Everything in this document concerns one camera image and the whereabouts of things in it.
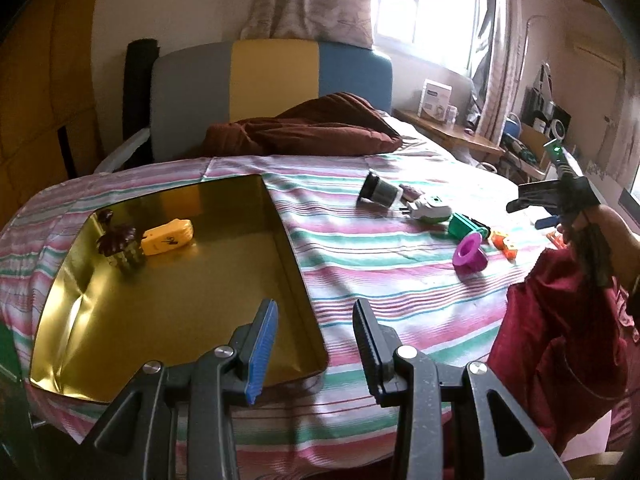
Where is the purple plastic cup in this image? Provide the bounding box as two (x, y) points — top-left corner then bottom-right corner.
(451, 234), (489, 274)

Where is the window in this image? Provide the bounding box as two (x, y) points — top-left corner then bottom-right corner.
(372, 0), (493, 76)

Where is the pale floral pillow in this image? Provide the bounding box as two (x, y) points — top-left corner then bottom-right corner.
(382, 112), (456, 156)

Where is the brown duvet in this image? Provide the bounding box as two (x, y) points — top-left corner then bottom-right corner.
(202, 91), (405, 157)

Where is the red garment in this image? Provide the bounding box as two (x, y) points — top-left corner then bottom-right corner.
(487, 247), (640, 456)

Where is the red orange puzzle piece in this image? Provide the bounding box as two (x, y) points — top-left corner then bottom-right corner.
(490, 230), (518, 261)

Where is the person's right hand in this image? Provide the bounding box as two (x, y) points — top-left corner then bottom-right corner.
(556, 209), (606, 241)

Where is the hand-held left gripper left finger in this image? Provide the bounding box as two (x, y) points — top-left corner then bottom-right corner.
(75, 299), (281, 480)

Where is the patterned side curtain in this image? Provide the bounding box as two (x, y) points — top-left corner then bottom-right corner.
(470, 0), (526, 141)

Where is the striped bed sheet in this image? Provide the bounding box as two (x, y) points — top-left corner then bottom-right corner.
(0, 152), (566, 471)

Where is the white cardboard box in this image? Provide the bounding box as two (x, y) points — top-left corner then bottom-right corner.
(417, 79), (453, 121)

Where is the grey yellow blue headboard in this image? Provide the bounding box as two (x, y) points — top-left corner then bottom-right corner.
(150, 37), (393, 163)

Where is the white green plug adapter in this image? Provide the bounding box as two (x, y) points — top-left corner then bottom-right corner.
(400, 195), (451, 224)

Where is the green plastic block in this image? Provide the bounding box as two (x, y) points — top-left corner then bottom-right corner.
(447, 212), (492, 241)

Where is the brown cupcake toy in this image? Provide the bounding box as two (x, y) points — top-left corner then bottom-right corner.
(97, 210), (148, 277)

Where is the yellow plastic toy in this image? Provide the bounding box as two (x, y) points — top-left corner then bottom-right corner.
(141, 218), (194, 257)

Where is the wooden desk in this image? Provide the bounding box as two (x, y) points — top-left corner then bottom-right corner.
(392, 107), (506, 161)

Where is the cluttered desk shelf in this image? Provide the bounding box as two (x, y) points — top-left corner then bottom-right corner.
(520, 62), (573, 161)

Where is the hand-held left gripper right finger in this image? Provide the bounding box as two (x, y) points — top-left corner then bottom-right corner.
(352, 299), (573, 480)

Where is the person's right forearm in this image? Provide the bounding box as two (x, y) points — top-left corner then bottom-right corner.
(595, 204), (640, 291)

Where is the black grey cylinder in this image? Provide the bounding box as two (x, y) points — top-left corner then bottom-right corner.
(357, 171), (403, 207)

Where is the black padded post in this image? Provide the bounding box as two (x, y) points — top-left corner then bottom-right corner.
(122, 39), (160, 136)

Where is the gold metal tray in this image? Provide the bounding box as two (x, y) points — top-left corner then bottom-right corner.
(29, 174), (329, 404)

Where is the white bed rail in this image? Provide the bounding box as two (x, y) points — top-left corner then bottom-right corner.
(92, 127), (151, 176)

